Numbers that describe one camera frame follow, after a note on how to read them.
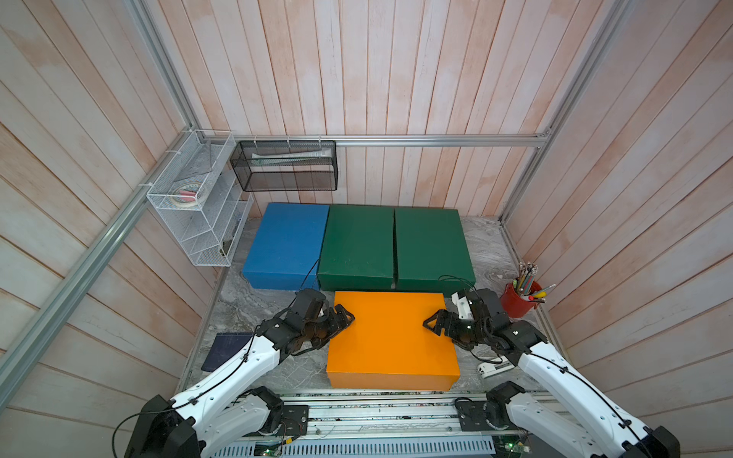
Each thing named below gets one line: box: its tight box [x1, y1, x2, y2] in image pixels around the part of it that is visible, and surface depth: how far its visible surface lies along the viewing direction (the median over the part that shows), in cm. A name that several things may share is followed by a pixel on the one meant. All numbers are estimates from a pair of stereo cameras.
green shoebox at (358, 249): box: [316, 204, 397, 292], surface depth 98 cm
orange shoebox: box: [326, 291, 461, 392], surface depth 76 cm
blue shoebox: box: [241, 203, 330, 292], surface depth 103 cm
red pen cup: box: [501, 280, 543, 318], surface depth 89 cm
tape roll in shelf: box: [173, 182, 207, 207], surface depth 76 cm
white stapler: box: [477, 355, 516, 379], surface depth 81 cm
